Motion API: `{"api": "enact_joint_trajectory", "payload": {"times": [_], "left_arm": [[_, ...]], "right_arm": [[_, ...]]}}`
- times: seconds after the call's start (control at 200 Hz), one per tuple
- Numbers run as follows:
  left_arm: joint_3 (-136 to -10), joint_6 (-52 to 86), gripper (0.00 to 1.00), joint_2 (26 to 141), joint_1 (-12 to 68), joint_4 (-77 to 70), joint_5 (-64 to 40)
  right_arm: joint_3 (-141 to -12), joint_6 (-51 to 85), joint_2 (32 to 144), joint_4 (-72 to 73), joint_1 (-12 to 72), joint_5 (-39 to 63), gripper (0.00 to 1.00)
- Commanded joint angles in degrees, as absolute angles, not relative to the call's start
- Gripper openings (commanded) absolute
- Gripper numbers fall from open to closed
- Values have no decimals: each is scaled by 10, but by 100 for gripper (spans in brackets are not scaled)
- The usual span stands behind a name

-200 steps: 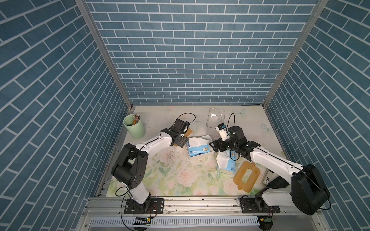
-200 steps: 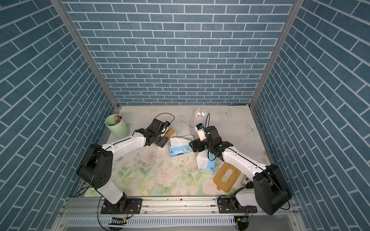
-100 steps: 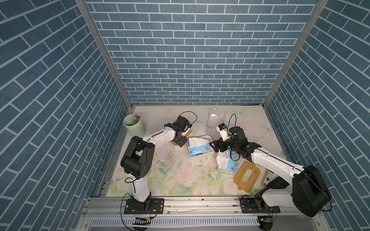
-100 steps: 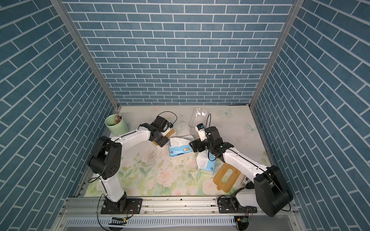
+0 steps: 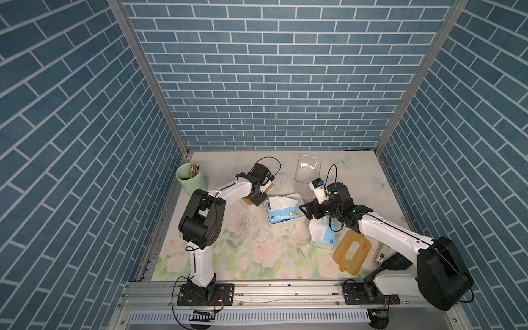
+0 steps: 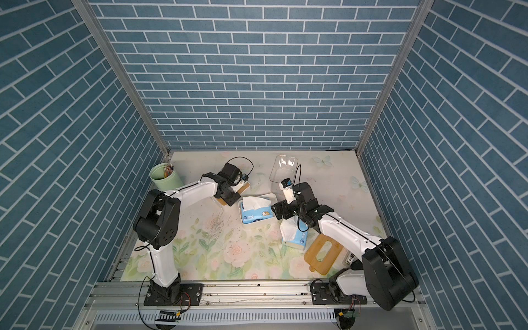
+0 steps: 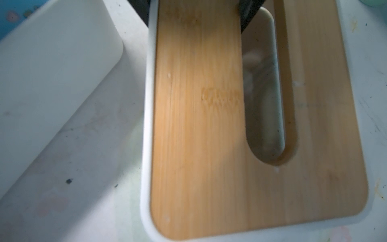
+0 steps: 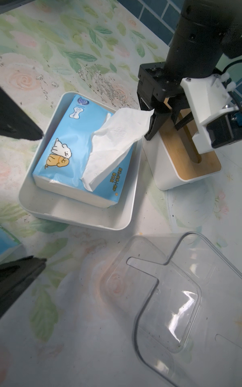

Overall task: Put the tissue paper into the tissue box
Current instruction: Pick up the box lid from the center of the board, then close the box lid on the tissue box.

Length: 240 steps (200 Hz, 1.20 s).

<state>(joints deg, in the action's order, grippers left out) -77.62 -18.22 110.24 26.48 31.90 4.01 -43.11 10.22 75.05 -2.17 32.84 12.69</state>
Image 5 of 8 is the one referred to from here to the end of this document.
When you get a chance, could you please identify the dark bamboo lid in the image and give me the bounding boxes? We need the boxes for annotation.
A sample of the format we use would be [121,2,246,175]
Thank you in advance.
[332,230,372,275]

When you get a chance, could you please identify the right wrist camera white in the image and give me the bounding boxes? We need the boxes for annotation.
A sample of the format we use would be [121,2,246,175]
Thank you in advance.
[309,178,329,204]

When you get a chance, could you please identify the white tissue box base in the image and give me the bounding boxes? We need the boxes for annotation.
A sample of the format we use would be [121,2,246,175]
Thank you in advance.
[265,193,307,228]

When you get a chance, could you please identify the blue tissue pack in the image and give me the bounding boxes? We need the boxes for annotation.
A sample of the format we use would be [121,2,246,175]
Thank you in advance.
[265,196,301,225]
[309,216,338,250]

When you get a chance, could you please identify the green circuit board right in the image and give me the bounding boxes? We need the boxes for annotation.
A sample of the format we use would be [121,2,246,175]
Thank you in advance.
[369,309,390,320]

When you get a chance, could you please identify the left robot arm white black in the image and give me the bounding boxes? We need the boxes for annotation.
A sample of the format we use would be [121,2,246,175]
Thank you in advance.
[179,162,275,306]

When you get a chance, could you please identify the green circuit board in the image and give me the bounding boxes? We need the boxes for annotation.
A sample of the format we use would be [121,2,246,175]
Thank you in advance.
[188,310,216,323]
[369,309,390,320]

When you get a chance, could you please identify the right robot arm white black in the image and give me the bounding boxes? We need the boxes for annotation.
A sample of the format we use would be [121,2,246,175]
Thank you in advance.
[301,179,474,311]

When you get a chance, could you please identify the clear plastic tissue box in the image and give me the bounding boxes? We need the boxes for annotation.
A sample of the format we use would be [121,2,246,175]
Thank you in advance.
[294,155,322,193]

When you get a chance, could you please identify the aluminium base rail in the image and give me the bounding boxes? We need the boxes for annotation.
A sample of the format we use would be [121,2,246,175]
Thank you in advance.
[117,278,455,309]

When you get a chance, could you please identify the green circuit board left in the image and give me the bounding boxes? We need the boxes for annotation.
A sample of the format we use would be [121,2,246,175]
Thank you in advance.
[188,310,216,323]

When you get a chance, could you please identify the green pen cup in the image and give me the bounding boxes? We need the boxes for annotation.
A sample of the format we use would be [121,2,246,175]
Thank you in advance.
[175,163,208,197]

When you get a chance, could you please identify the pens in cup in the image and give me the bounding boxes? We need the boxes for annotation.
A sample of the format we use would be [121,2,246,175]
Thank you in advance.
[189,163,200,179]

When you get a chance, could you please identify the small grey box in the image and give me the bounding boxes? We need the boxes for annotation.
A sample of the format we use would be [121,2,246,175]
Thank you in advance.
[372,243,393,266]

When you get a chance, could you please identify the bamboo tissue box lid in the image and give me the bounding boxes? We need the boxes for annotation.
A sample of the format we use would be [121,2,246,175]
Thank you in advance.
[244,181,274,206]

